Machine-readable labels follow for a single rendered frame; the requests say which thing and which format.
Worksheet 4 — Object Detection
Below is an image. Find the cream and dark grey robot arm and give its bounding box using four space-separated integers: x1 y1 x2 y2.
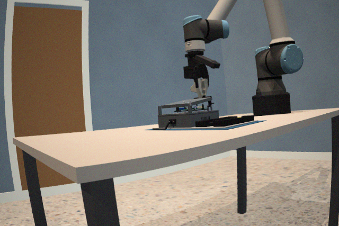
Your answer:
183 0 304 96

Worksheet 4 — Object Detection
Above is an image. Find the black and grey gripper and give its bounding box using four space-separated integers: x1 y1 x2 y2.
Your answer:
183 51 209 98

